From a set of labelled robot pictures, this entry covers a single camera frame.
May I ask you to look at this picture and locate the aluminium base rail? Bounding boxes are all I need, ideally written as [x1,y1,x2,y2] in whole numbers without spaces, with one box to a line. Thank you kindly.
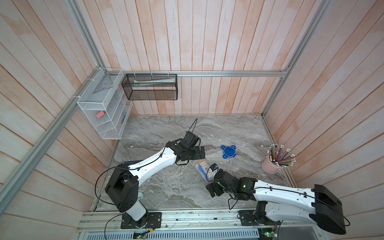
[74,209,331,240]

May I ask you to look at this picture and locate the dark blue booklet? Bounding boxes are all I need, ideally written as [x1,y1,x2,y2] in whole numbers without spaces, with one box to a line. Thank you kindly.
[124,161,140,166]

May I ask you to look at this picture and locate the paper in black basket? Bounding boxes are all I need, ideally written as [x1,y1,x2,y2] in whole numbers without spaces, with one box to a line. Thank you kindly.
[133,78,177,87]

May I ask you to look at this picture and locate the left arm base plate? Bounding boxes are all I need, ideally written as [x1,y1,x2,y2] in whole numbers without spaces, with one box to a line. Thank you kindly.
[121,212,162,230]

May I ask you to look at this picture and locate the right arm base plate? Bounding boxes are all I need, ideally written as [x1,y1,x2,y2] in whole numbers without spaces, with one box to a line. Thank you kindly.
[237,201,281,226]

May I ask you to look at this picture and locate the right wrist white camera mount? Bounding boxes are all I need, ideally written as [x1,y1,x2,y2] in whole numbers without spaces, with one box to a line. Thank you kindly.
[210,163,220,173]

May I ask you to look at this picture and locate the pink eraser block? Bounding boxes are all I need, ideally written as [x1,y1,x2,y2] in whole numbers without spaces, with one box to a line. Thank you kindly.
[96,111,106,119]

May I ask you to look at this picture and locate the clear plastic container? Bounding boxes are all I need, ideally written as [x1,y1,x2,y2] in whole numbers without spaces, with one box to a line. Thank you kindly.
[195,160,214,181]

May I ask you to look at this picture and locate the pink pencil cup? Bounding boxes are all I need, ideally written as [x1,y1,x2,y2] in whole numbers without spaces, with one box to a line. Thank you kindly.
[261,156,283,175]

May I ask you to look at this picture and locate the blue container lid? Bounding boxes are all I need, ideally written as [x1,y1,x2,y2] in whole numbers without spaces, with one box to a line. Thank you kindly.
[221,145,237,159]

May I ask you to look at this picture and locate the bundle of coloured pencils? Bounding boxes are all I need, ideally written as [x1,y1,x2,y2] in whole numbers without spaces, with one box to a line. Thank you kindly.
[267,144,296,168]

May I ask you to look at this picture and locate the black wire mesh basket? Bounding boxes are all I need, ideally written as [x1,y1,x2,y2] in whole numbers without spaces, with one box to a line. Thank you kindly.
[122,73,179,101]

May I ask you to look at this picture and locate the white wire mesh shelf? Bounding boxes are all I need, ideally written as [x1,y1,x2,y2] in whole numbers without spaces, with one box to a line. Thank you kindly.
[77,68,133,140]

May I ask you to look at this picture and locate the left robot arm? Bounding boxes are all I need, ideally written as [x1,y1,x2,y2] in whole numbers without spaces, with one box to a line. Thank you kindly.
[105,131,205,222]

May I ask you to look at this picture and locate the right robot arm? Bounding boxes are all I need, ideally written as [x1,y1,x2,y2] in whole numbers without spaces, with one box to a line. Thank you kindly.
[203,169,351,235]

